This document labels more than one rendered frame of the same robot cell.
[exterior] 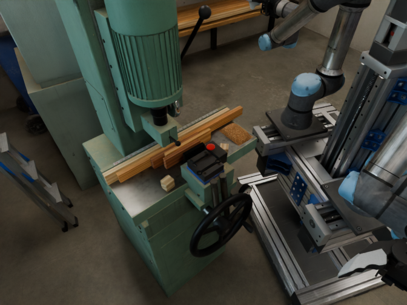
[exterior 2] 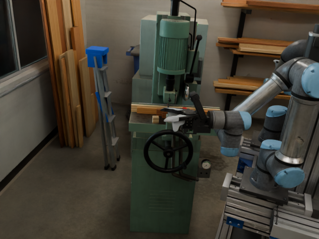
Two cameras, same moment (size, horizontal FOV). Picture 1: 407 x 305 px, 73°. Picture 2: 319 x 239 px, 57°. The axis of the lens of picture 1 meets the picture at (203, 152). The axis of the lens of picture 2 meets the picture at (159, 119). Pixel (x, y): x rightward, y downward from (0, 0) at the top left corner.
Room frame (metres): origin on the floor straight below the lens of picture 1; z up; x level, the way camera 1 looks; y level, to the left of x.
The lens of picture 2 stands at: (-0.74, -0.88, 1.69)
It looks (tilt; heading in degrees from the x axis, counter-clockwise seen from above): 25 degrees down; 36
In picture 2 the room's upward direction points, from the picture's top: 4 degrees clockwise
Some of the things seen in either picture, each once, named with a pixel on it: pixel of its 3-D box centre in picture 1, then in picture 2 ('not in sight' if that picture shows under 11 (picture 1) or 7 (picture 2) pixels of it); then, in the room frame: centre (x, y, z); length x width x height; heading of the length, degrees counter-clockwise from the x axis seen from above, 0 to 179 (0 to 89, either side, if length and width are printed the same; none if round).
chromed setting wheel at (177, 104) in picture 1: (170, 103); (185, 92); (0.94, 0.13, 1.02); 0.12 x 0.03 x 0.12; 38
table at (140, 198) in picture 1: (193, 169); (175, 125); (0.71, 0.04, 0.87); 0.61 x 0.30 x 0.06; 128
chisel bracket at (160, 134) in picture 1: (159, 128); (169, 95); (0.77, 0.16, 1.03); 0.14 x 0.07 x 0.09; 38
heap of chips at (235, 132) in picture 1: (236, 131); not in sight; (0.88, -0.14, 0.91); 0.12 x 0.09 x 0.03; 38
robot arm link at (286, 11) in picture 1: (295, 14); not in sight; (1.35, -0.44, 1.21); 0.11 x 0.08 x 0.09; 30
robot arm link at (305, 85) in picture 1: (305, 91); (276, 117); (1.06, -0.47, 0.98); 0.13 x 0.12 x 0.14; 120
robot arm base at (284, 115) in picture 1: (298, 112); (271, 133); (1.06, -0.46, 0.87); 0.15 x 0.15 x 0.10
